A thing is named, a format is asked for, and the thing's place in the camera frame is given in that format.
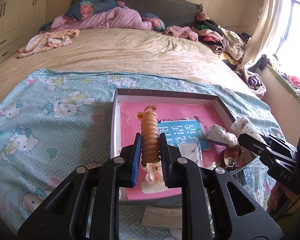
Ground clear bag with earring card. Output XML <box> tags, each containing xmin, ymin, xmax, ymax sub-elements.
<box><xmin>178</xmin><ymin>140</ymin><xmax>203</xmax><ymax>168</ymax></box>

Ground purple garment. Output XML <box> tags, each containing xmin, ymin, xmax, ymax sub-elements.
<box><xmin>244</xmin><ymin>69</ymin><xmax>267</xmax><ymax>97</ymax></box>

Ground large floral pillow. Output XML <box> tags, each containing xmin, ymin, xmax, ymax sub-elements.
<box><xmin>64</xmin><ymin>0</ymin><xmax>126</xmax><ymax>21</ymax></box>

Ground pile of mixed clothes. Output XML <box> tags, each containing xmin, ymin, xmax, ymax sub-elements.
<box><xmin>196</xmin><ymin>12</ymin><xmax>252</xmax><ymax>67</ymax></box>

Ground small floral pillow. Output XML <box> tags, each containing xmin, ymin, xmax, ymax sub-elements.
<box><xmin>141</xmin><ymin>13</ymin><xmax>166</xmax><ymax>32</ymax></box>

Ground beige paper card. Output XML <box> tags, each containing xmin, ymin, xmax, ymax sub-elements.
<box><xmin>142</xmin><ymin>206</ymin><xmax>183</xmax><ymax>228</ymax></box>

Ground beige bedspread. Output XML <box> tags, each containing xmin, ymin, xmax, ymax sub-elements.
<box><xmin>0</xmin><ymin>27</ymin><xmax>266</xmax><ymax>120</ymax></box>

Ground grey padded headboard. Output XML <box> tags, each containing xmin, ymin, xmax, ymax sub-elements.
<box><xmin>70</xmin><ymin>0</ymin><xmax>203</xmax><ymax>28</ymax></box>

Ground pink quilt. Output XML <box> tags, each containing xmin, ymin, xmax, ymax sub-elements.
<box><xmin>51</xmin><ymin>7</ymin><xmax>157</xmax><ymax>32</ymax></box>

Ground black cardboard box tray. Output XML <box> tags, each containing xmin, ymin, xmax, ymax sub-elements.
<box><xmin>109</xmin><ymin>88</ymin><xmax>257</xmax><ymax>202</ymax></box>

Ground orange spiral hair clip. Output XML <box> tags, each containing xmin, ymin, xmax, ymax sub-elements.
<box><xmin>136</xmin><ymin>105</ymin><xmax>163</xmax><ymax>188</ymax></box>

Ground window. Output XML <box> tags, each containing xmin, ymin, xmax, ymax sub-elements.
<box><xmin>275</xmin><ymin>0</ymin><xmax>300</xmax><ymax>64</ymax></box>

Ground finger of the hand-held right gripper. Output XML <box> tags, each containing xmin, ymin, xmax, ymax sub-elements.
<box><xmin>261</xmin><ymin>134</ymin><xmax>298</xmax><ymax>153</ymax></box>
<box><xmin>238</xmin><ymin>133</ymin><xmax>297</xmax><ymax>167</ymax></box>

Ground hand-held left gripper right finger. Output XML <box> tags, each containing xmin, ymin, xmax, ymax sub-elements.
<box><xmin>159</xmin><ymin>133</ymin><xmax>283</xmax><ymax>240</ymax></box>

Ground brown leather bracelet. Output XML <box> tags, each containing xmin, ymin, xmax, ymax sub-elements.
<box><xmin>223</xmin><ymin>146</ymin><xmax>243</xmax><ymax>171</ymax></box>

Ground peach patterned garment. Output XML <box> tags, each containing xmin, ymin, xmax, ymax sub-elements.
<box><xmin>16</xmin><ymin>29</ymin><xmax>81</xmax><ymax>59</ymax></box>

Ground cream curtain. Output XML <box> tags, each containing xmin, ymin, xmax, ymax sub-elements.
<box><xmin>236</xmin><ymin>0</ymin><xmax>295</xmax><ymax>71</ymax></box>

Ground cat printed blue blanket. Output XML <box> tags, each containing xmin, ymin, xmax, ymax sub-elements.
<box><xmin>0</xmin><ymin>69</ymin><xmax>286</xmax><ymax>240</ymax></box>

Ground cream claw hair clip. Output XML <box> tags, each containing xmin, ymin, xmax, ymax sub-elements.
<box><xmin>206</xmin><ymin>124</ymin><xmax>238</xmax><ymax>147</ymax></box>

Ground white wardrobe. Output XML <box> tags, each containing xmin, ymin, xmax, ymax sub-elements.
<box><xmin>0</xmin><ymin>0</ymin><xmax>51</xmax><ymax>68</ymax></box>

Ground pearl bow hair clip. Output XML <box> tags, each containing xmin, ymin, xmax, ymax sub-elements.
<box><xmin>140</xmin><ymin>180</ymin><xmax>166</xmax><ymax>195</ymax></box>

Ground pink fluffy garment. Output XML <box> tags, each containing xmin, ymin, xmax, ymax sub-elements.
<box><xmin>164</xmin><ymin>25</ymin><xmax>199</xmax><ymax>42</ymax></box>

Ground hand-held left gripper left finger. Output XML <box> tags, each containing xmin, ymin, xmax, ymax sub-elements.
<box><xmin>17</xmin><ymin>133</ymin><xmax>143</xmax><ymax>240</ymax></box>

